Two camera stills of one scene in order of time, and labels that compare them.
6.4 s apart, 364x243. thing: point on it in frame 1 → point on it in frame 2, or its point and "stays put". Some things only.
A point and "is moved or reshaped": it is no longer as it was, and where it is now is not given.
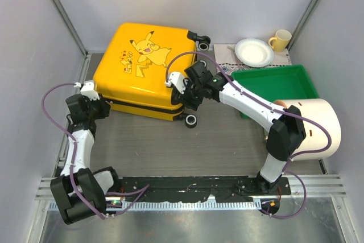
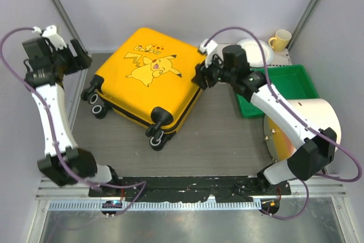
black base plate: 225,189 stays put
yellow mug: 281,41 stays put
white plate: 254,52 stays put
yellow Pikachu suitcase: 133,61 is moved or reshaped
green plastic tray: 278,83 stays put
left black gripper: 104,107 → 82,61
